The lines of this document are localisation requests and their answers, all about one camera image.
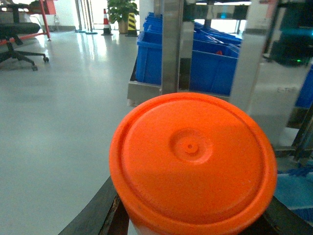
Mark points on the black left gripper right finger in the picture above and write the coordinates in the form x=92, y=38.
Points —
x=278, y=220

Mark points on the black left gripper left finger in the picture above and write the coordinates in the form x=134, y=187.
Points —
x=103, y=215

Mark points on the orange cylindrical capacitor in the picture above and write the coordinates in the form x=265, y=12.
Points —
x=192, y=164

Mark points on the blue crate at right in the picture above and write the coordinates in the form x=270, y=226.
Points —
x=305, y=98

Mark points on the large blue plastic crate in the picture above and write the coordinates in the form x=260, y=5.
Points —
x=213, y=65

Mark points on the yellow black striped bollard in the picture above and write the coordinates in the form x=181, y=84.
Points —
x=131, y=28

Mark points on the red white traffic cone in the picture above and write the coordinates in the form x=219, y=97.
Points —
x=106, y=25

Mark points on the potted green plant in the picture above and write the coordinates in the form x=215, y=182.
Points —
x=119, y=11

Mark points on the black office chair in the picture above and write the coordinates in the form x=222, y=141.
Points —
x=10, y=32

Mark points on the stainless steel rack frame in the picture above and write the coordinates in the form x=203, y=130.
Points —
x=275, y=55

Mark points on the red metal table frame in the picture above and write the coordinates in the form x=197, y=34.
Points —
x=41, y=7

